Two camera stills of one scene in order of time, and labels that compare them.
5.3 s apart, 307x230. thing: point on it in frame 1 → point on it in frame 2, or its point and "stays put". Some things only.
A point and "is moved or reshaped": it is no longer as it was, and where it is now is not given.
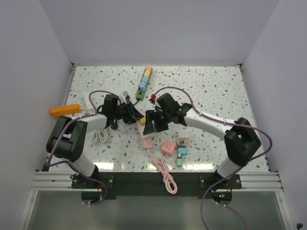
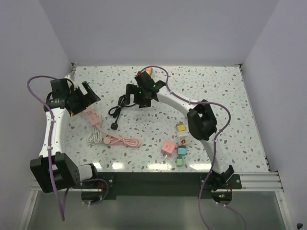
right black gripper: (152, 115) → (132, 88)
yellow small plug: (142, 120) → (180, 127)
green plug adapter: (179, 161) stays put
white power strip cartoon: (183, 138) stays put
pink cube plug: (168, 148) stays put
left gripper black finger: (135, 114) → (90, 96)
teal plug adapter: (182, 150) stays put
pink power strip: (147, 140) is moved or reshaped
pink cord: (168, 179) → (117, 139)
